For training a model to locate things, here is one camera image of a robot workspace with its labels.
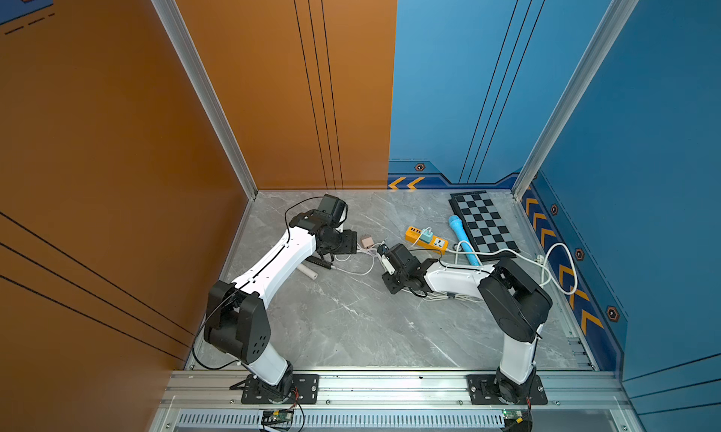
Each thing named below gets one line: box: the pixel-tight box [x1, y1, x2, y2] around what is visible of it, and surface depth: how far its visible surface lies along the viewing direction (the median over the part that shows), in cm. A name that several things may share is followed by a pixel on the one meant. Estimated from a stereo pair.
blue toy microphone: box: [448, 215, 481, 267], surface depth 104 cm
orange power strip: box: [404, 226, 450, 255], surface depth 102 cm
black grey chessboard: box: [447, 190, 522, 263], surface depth 107 cm
